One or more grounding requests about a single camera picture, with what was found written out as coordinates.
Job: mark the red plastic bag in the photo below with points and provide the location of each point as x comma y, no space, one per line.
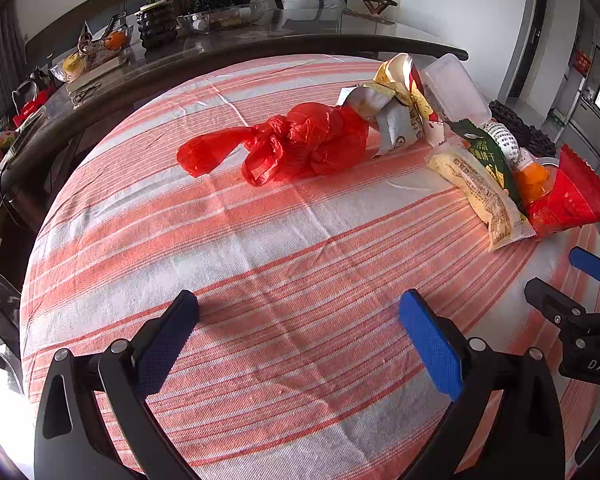
305,140

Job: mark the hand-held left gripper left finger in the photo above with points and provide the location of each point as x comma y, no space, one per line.
166,345

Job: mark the orange fruit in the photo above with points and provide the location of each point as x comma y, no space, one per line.
114,41

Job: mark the yellow snack packet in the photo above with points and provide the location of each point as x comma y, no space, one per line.
480,195

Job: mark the white book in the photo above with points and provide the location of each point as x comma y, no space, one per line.
97,72

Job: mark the dark door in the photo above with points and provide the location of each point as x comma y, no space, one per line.
530,35

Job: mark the green snack packet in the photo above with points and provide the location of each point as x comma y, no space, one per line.
500,150

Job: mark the orange jelly cup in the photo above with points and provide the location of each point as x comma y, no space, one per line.
530,180

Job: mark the dark grapes bunch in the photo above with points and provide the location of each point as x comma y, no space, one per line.
220,0

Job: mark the dark glossy dining table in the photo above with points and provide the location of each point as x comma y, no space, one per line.
280,27

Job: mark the small glass bowl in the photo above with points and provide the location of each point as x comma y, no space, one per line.
70,67

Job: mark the orange striped tablecloth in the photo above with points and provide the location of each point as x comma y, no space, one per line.
280,240

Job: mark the clear plastic box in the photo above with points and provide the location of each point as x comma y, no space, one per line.
455,90

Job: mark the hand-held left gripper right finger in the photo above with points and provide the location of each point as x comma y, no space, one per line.
430,345

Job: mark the large glass bowl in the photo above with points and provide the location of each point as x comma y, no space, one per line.
215,22

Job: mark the silver refrigerator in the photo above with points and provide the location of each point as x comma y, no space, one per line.
597,90

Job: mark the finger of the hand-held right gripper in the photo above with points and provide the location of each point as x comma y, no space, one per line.
550,300
591,265

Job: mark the yellow white paper wrapper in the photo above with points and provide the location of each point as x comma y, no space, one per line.
400,67

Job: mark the black ribbed vase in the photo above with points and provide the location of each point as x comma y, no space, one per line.
156,25

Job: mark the black scissors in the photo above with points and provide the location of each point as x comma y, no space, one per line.
85,96

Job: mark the silver snack wrapper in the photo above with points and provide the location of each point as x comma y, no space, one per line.
397,127

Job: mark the red wall sign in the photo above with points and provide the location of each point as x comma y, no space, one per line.
582,62

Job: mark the red snack packet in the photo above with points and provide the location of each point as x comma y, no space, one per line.
575,195

